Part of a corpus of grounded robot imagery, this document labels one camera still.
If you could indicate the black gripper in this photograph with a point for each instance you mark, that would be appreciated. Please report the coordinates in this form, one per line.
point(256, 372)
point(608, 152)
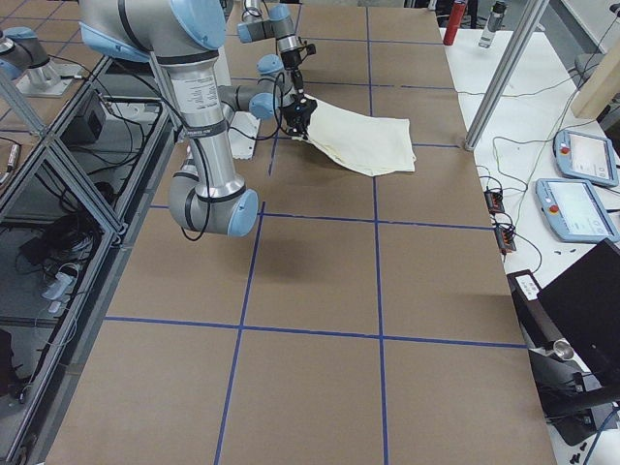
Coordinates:
point(292, 61)
point(296, 114)

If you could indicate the cream long-sleeve cat shirt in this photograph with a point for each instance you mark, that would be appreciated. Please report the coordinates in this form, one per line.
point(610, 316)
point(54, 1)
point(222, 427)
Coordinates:
point(368, 145)

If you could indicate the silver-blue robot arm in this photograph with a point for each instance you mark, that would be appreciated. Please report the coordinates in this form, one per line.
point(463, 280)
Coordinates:
point(260, 22)
point(184, 39)

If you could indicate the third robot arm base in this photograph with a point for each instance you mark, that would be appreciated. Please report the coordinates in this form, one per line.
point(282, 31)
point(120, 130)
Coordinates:
point(29, 66)

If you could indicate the red cylindrical bottle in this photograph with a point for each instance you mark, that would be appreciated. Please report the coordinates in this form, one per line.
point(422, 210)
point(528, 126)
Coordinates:
point(457, 11)

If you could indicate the clear water bottle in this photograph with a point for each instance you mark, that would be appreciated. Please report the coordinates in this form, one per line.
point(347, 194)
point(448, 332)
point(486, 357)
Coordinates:
point(493, 24)

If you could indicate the near blue teach pendant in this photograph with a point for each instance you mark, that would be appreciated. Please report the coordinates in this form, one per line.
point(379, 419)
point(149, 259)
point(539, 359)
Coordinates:
point(574, 211)

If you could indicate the blue teach pendant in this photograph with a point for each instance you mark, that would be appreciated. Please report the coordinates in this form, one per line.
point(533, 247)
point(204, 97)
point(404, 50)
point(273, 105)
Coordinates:
point(574, 211)
point(588, 157)

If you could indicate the far blue teach pendant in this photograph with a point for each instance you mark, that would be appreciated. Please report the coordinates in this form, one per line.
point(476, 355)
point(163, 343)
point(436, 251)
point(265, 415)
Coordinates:
point(588, 157)

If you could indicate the aluminium frame post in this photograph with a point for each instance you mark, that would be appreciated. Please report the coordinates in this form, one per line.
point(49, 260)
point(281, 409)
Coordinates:
point(519, 40)

